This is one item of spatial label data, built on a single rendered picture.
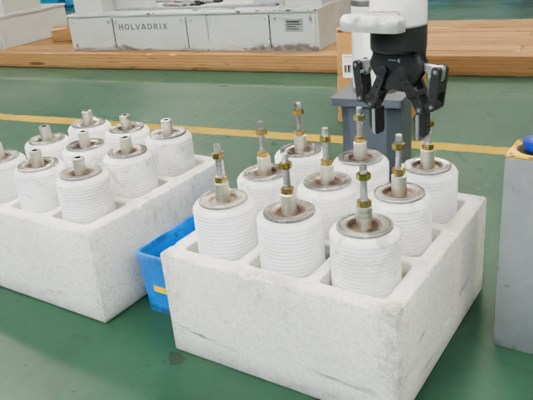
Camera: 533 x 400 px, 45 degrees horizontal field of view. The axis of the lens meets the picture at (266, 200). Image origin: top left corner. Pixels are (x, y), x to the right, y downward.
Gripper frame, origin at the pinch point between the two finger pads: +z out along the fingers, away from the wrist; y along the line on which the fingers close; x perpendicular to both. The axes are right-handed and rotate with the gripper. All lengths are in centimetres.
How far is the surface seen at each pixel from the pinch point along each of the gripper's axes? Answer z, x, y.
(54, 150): 11, 15, 73
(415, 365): 29.4, 11.7, -9.8
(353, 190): 10.9, 1.4, 7.3
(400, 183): 8.2, 0.7, -0.8
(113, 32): 18, -118, 246
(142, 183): 15, 11, 50
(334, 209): 12.9, 5.1, 8.2
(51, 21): 18, -133, 336
